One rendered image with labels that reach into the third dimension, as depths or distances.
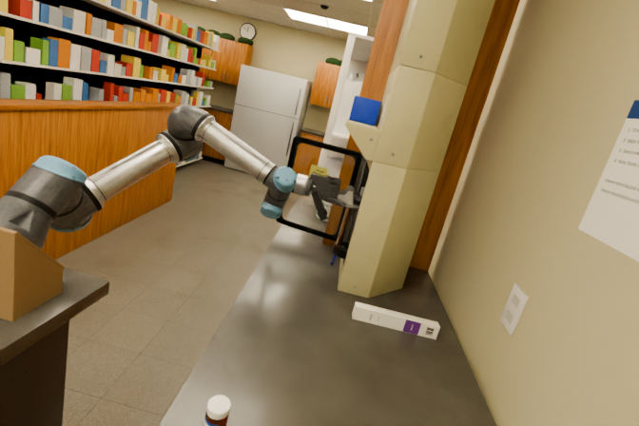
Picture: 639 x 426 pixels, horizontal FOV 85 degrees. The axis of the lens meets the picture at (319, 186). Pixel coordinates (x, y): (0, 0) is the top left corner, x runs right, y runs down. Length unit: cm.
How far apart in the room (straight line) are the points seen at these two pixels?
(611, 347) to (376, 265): 67
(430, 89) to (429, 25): 18
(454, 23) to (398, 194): 53
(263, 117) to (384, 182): 515
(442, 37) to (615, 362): 86
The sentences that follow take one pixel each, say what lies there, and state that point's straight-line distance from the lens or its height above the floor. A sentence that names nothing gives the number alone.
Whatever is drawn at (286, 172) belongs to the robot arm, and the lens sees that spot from 111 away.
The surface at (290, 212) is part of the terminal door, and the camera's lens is 156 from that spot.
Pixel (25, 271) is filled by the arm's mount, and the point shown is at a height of 105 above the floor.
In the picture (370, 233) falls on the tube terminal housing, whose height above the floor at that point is 117.
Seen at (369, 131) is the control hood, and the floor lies 150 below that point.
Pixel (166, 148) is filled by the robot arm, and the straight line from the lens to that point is 129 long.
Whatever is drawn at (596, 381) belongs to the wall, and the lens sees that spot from 86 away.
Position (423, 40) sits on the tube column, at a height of 179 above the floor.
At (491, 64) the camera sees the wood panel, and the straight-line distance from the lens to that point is 159.
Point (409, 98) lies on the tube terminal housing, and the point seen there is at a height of 162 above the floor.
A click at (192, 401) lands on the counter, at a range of 85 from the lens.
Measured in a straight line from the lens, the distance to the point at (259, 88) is 622.
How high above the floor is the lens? 156
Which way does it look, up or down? 14 degrees down
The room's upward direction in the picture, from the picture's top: 14 degrees clockwise
